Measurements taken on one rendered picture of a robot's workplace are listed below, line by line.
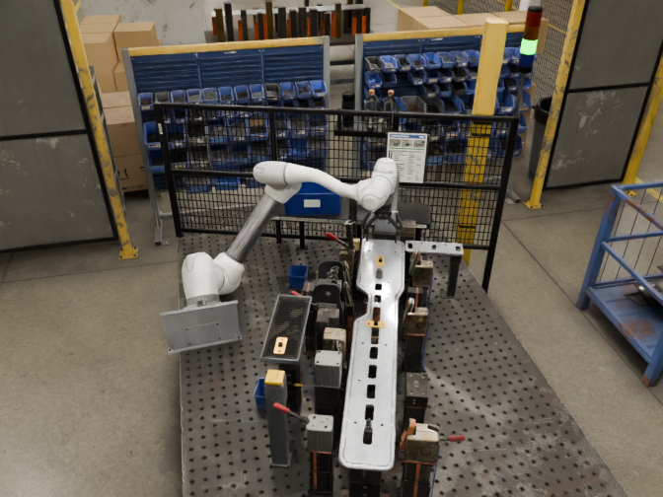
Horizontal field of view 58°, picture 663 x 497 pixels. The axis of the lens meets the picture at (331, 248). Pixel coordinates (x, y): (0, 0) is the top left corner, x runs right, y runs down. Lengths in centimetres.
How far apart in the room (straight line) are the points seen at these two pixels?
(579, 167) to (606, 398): 243
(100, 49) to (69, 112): 229
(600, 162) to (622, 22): 122
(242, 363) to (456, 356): 100
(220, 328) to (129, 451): 97
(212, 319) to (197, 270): 25
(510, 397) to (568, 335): 157
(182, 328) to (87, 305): 177
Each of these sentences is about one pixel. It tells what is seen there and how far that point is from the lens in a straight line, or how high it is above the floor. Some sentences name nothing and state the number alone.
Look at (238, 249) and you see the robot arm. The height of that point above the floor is 99.
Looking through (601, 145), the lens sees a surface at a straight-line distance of 576.
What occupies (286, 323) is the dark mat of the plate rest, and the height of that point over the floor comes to 116.
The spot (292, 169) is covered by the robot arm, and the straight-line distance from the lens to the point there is 282.
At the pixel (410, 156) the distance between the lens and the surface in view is 326.
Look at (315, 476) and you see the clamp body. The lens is 232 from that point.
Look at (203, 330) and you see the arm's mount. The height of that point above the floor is 80.
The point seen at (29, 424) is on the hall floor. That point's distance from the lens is 389.
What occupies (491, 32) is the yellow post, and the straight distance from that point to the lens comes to 311.
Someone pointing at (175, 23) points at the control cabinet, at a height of 60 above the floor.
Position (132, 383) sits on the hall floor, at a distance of 389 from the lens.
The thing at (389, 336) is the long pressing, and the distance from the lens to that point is 253.
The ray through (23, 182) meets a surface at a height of 71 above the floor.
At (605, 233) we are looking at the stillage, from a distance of 421.
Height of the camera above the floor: 270
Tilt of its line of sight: 34 degrees down
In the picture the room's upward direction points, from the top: straight up
